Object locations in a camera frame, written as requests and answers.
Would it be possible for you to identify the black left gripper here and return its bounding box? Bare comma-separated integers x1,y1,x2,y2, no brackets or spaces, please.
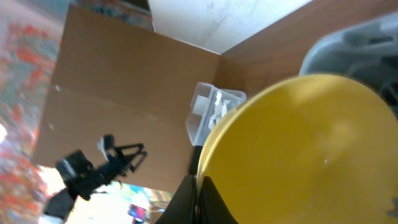
55,134,147,200

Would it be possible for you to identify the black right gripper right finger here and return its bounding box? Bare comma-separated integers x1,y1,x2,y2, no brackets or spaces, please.
198,176,238,224

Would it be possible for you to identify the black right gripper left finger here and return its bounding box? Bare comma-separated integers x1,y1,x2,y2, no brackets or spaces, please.
155,175,197,224

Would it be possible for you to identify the yellow bowl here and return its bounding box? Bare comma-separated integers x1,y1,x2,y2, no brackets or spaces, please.
197,74,397,223

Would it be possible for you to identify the clear plastic waste bin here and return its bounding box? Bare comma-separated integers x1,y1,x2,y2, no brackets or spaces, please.
185,82,246,146

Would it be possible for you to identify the grey dishwasher rack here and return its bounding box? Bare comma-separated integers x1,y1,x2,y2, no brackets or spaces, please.
299,12,397,113

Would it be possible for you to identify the brown cardboard box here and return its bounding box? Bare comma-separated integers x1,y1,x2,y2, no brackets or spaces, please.
32,4,224,193

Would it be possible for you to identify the crumpled white paper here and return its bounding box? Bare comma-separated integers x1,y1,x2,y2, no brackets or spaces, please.
208,90,231,129

